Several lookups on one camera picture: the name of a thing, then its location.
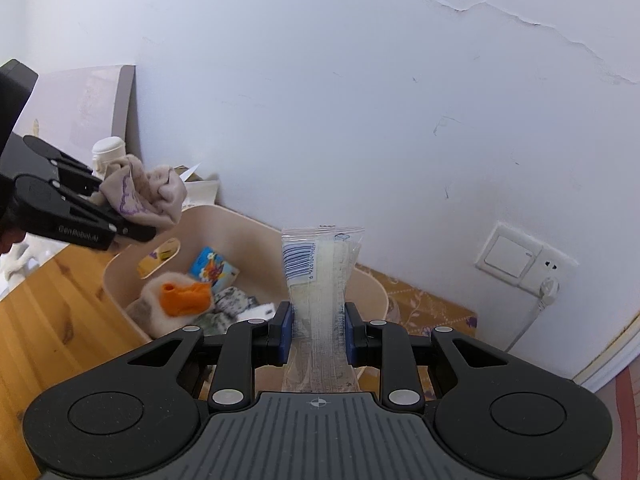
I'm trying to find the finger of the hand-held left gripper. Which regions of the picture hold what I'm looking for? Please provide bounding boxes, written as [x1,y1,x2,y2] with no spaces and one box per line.
[14,174,157,252]
[22,135,107,202]

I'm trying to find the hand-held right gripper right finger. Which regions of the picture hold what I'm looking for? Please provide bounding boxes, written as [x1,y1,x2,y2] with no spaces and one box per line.
[344,301,506,409]

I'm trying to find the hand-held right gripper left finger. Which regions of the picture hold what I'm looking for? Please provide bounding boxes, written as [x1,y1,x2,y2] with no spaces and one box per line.
[125,301,295,410]

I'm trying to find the clear cotton pad packet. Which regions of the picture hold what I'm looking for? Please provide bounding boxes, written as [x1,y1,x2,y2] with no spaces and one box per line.
[281,225,365,393]

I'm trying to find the beige sock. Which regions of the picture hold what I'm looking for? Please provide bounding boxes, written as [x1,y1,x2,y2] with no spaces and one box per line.
[99,154,188,235]

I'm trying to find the beige plastic basket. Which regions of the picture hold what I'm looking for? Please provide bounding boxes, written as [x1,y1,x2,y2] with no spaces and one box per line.
[103,203,390,396]

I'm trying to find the white thermos bottle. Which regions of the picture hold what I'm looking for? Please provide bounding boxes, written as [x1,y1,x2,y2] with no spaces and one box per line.
[91,136,126,178]

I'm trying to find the blue white patterned sock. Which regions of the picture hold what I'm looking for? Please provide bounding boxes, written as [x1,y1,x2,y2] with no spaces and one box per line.
[192,286,258,335]

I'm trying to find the white plush toy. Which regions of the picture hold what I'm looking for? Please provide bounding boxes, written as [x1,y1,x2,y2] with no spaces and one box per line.
[0,240,56,296]

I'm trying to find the colourful cartoon box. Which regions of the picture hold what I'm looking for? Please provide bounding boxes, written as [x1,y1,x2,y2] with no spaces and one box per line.
[189,246,241,291]

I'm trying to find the wooden desk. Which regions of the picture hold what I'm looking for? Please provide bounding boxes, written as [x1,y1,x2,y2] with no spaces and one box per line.
[0,244,226,480]

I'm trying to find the white wall switch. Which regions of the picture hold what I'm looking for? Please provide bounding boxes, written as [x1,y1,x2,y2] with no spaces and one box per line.
[475,220,543,288]

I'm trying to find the white plug with cable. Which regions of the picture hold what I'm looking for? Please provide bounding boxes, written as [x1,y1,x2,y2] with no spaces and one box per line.
[502,276,561,356]

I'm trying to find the white door frame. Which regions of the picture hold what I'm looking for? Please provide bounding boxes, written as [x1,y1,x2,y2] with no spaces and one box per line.
[572,310,640,393]

